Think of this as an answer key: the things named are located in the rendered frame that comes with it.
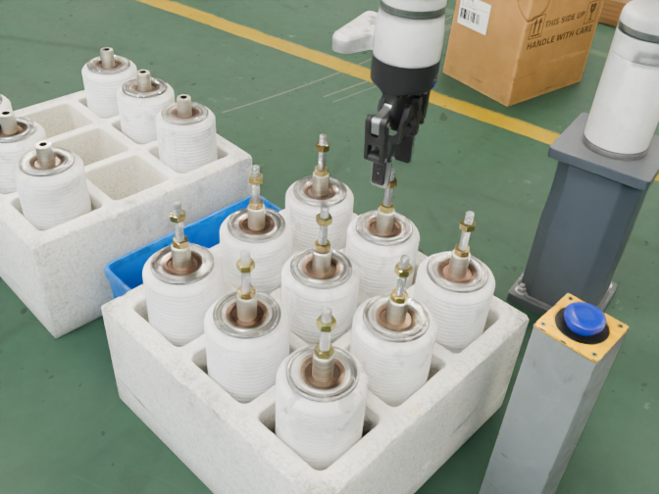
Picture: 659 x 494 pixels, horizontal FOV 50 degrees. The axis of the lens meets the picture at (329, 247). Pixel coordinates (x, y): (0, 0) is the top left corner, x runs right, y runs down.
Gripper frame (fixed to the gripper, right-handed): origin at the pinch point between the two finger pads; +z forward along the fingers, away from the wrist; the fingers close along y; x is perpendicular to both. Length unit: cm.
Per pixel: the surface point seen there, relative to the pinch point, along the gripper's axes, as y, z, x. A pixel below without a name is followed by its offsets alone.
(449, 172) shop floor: 58, 35, 9
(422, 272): -5.3, 10.3, -7.7
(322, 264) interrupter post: -12.3, 8.4, 2.6
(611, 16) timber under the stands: 172, 32, -3
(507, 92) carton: 96, 32, 8
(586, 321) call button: -13.0, 2.1, -27.1
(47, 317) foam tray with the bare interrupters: -21, 31, 44
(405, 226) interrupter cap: 1.6, 9.7, -2.3
